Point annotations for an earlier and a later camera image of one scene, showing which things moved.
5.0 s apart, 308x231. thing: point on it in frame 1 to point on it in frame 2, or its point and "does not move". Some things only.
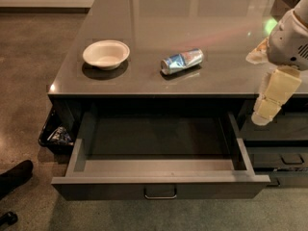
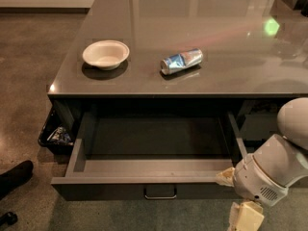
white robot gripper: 286,42 to 254,181
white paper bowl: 107,55 does not move
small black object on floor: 9,218 does not move
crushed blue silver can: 181,61 does not move
